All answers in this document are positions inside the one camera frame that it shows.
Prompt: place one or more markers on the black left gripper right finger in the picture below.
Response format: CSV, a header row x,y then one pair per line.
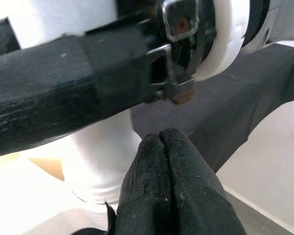
x,y
198,195

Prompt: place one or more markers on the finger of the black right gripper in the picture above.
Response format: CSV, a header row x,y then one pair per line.
x,y
51,93
3,39

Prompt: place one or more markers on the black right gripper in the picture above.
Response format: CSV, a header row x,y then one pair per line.
x,y
181,24

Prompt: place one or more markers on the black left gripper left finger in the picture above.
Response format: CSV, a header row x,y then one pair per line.
x,y
142,195

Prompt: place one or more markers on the white plastic table leg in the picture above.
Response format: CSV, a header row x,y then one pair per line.
x,y
100,156

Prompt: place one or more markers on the white plastic table top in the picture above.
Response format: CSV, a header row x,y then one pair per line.
x,y
27,208

